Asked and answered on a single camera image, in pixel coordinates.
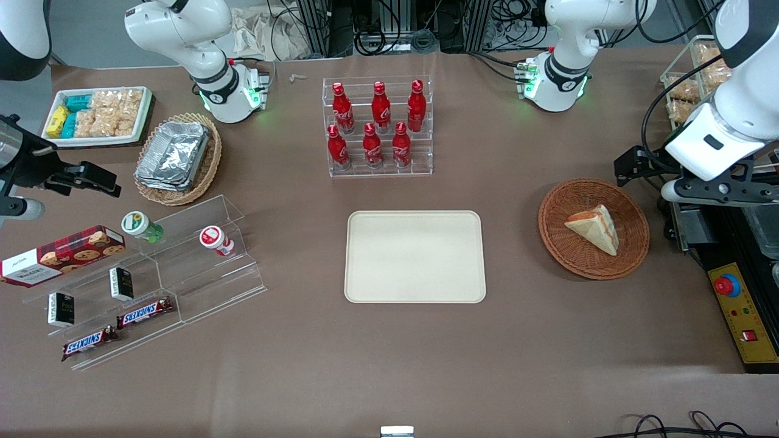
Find beige rectangular tray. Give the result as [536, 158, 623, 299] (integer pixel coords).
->
[344, 210, 487, 304]

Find small black box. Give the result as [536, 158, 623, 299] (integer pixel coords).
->
[47, 292, 75, 328]
[109, 266, 134, 302]

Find steel pan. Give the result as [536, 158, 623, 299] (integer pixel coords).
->
[746, 204, 779, 261]

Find white wire rack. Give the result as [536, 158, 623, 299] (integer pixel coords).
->
[660, 35, 734, 130]

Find aluminium frame post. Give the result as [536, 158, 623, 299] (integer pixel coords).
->
[296, 0, 334, 59]
[464, 0, 495, 53]

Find crumpled beige cloth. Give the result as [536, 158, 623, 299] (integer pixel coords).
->
[230, 5, 312, 61]

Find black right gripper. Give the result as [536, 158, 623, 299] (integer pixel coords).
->
[0, 114, 122, 198]

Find triangular sandwich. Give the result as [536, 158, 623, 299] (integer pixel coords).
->
[564, 204, 620, 256]

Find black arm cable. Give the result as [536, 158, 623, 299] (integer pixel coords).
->
[636, 0, 728, 178]

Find round brown wicker basket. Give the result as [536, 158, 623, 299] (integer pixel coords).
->
[538, 178, 651, 280]

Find green cap drink bottle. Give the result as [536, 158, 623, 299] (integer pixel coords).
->
[121, 211, 164, 244]

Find clear acrylic bottle rack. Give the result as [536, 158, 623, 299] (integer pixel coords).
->
[323, 75, 434, 178]

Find black machine housing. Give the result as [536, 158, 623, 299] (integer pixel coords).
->
[660, 201, 779, 373]

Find red cola bottle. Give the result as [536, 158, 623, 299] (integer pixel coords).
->
[371, 81, 392, 133]
[363, 123, 384, 169]
[392, 122, 412, 167]
[407, 79, 427, 133]
[327, 124, 351, 170]
[332, 82, 355, 134]

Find Snickers chocolate bar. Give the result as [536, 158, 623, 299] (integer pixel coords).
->
[61, 325, 120, 363]
[116, 297, 174, 330]

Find coiled black cable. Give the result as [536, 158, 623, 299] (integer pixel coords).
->
[354, 27, 439, 57]

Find oval light wicker basket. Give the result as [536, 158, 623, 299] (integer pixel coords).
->
[134, 113, 223, 206]

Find clear acrylic step display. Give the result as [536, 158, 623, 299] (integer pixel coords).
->
[23, 195, 268, 372]

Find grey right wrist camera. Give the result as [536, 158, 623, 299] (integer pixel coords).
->
[0, 196, 46, 224]

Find red tartan cookie box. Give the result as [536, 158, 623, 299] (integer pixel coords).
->
[0, 225, 127, 288]

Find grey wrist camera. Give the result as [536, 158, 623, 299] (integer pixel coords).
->
[661, 178, 779, 206]
[0, 196, 46, 224]

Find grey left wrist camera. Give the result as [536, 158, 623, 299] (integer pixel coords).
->
[661, 178, 779, 206]

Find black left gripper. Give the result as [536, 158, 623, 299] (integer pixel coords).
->
[613, 145, 779, 187]

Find red cap drink bottle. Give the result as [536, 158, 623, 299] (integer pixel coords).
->
[200, 226, 235, 257]

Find clear fried snack pack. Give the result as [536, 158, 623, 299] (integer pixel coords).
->
[697, 44, 726, 68]
[703, 64, 733, 92]
[666, 78, 702, 102]
[668, 100, 696, 126]

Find yellow control panel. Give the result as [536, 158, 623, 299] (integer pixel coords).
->
[708, 263, 779, 366]

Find white snack tray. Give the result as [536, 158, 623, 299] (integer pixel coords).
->
[41, 86, 153, 148]

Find black floor cables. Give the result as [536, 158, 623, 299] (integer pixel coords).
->
[609, 411, 755, 438]

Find aluminium foil container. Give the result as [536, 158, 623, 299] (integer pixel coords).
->
[135, 120, 212, 183]
[135, 173, 194, 193]

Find yellow snack pack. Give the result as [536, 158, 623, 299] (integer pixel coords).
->
[46, 105, 69, 138]

